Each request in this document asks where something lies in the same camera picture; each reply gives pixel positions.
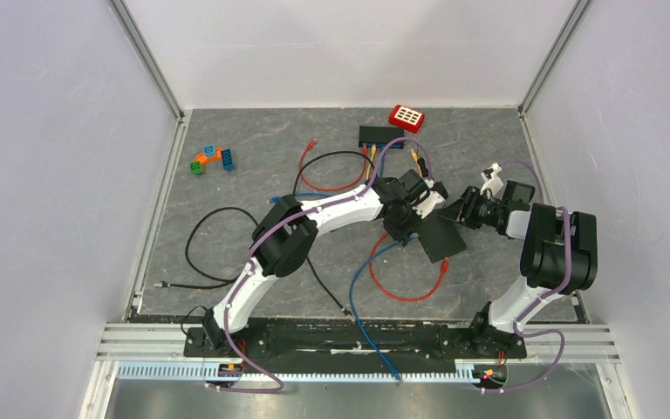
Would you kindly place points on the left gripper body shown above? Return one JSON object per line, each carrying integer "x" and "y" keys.
{"x": 404, "y": 223}

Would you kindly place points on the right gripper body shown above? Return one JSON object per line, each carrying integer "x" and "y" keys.
{"x": 480, "y": 210}

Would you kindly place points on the black network switch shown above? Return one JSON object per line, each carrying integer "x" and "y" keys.
{"x": 378, "y": 136}

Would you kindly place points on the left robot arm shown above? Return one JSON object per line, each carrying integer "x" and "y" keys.
{"x": 283, "y": 240}

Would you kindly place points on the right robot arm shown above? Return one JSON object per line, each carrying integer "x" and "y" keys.
{"x": 559, "y": 256}

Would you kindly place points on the red keypad box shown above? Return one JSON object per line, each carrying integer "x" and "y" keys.
{"x": 406, "y": 118}

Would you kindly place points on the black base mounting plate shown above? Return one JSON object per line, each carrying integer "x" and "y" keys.
{"x": 331, "y": 346}

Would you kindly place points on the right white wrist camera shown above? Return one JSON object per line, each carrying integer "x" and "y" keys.
{"x": 492, "y": 183}

